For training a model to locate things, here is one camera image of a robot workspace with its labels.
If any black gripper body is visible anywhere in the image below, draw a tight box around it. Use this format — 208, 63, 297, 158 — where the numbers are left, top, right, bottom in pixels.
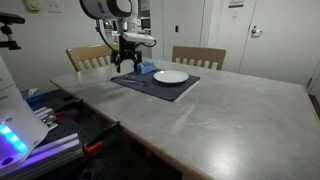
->
111, 35, 142, 64

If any silver fork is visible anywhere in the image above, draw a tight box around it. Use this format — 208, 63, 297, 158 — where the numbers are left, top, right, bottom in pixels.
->
120, 79, 147, 86

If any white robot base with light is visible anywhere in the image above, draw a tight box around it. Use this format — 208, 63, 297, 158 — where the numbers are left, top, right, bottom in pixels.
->
0, 56, 49, 176

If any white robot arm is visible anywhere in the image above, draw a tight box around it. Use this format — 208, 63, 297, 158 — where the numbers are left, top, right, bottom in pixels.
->
79, 0, 142, 72

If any white round plate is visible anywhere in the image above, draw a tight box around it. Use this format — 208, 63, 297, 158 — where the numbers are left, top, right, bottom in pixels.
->
153, 70, 189, 84

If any blue folded cloth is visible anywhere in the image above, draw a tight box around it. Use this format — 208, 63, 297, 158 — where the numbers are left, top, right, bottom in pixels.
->
138, 61, 157, 75

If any silver spoon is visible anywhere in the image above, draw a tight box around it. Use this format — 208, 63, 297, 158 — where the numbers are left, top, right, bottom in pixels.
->
124, 75, 144, 82

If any dark blue placemat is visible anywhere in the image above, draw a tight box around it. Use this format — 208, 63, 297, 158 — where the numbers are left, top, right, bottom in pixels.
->
111, 69, 200, 102

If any wooden chair right back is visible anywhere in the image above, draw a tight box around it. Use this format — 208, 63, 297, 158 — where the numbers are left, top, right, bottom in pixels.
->
172, 46, 226, 70

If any blue tissue box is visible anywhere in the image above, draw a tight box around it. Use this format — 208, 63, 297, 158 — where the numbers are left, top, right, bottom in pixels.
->
21, 88, 45, 106

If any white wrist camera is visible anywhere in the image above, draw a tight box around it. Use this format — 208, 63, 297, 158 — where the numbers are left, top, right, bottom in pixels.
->
123, 32, 155, 44

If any black cable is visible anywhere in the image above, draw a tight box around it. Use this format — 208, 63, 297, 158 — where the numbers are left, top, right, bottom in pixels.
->
95, 19, 116, 52

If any orange handled black clamp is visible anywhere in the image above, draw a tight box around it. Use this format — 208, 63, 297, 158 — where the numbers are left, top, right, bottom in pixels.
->
82, 121, 120, 154

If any black camera on stand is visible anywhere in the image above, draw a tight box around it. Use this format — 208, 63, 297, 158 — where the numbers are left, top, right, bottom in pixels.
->
0, 12, 25, 50

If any silver door handle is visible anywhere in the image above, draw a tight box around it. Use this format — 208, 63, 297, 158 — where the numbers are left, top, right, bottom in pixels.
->
251, 26, 262, 37

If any white door with handle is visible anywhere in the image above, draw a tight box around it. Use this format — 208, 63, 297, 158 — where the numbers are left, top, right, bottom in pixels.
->
239, 0, 320, 86

